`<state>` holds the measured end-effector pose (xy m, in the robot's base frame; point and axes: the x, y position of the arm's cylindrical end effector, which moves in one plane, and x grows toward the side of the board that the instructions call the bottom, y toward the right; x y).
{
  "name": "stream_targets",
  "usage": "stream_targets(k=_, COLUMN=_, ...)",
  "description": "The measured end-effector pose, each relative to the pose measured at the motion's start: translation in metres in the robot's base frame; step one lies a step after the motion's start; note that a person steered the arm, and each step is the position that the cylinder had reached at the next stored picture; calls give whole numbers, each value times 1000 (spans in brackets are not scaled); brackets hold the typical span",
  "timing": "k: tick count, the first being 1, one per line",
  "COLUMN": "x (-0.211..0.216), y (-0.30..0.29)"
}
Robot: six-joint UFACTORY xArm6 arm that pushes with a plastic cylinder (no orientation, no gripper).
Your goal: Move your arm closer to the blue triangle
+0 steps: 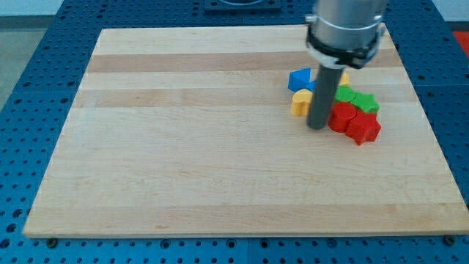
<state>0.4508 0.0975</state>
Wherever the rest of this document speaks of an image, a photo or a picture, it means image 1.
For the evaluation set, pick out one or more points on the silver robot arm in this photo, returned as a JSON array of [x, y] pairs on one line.
[[344, 33]]

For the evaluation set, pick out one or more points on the blue triangle block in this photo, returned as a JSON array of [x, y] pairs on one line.
[[299, 79]]

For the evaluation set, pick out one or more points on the wooden board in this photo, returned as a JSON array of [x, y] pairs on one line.
[[187, 132]]

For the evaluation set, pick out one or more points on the yellow heart block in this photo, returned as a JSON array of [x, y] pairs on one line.
[[301, 101]]

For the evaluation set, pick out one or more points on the blue block behind rod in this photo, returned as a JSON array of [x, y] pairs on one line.
[[311, 86]]

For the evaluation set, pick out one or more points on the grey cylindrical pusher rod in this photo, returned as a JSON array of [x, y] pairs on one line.
[[327, 82]]

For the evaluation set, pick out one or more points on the red cylinder block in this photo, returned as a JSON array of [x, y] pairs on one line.
[[341, 115]]

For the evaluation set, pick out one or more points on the green cylinder block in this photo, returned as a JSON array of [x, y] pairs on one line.
[[344, 94]]

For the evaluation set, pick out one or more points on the yellow block behind rod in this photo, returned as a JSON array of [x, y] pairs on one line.
[[344, 80]]

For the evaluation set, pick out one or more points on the red star block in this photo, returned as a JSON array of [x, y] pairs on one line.
[[364, 127]]

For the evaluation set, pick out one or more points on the green star block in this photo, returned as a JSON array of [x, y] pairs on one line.
[[365, 102]]

